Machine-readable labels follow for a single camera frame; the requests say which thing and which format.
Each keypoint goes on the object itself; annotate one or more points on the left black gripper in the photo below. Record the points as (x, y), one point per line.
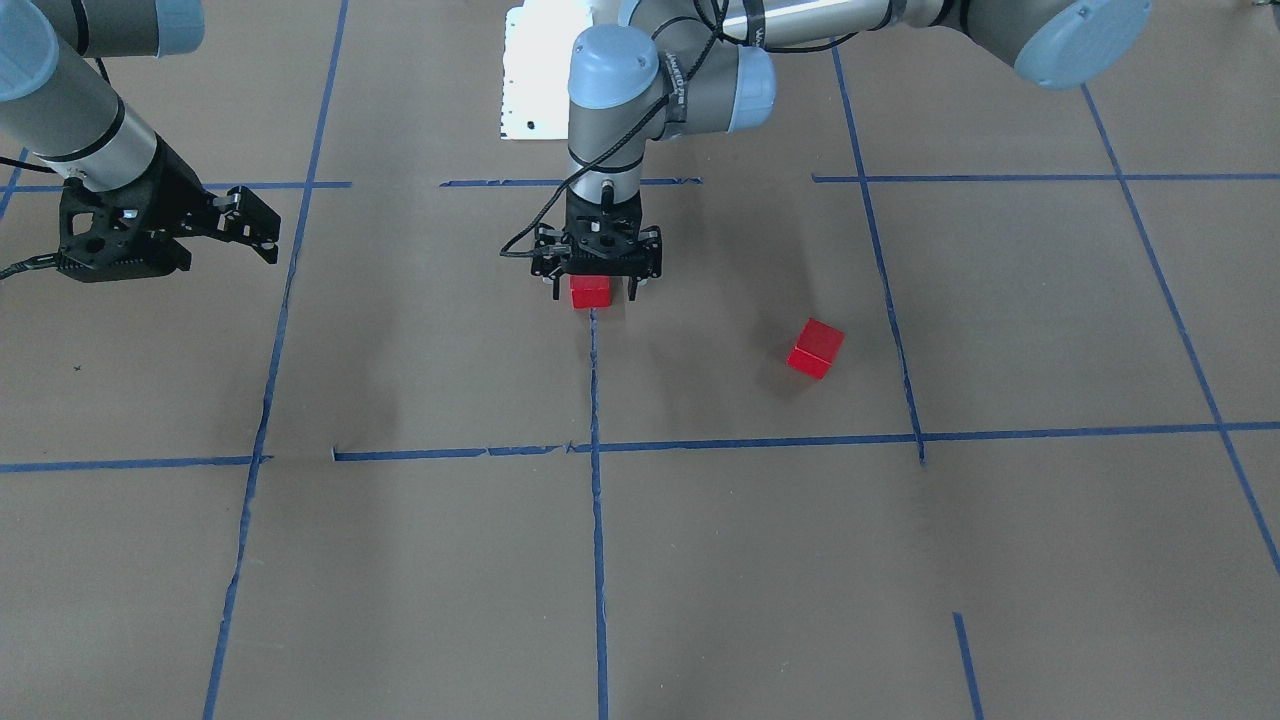
(649, 252)

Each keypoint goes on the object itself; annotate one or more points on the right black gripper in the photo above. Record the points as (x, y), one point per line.
(183, 187)

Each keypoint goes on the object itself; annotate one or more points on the red cube block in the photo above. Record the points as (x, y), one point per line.
(591, 291)
(816, 348)

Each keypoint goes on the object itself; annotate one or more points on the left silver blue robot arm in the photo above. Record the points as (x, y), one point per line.
(670, 69)

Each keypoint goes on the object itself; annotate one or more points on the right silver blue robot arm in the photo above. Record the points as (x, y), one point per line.
(58, 103)

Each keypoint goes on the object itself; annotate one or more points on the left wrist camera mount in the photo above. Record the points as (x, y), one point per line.
(636, 255)

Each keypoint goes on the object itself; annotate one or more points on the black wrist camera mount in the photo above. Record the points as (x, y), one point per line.
(89, 240)

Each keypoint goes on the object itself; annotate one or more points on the white camera stand pole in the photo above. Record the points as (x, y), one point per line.
(536, 66)

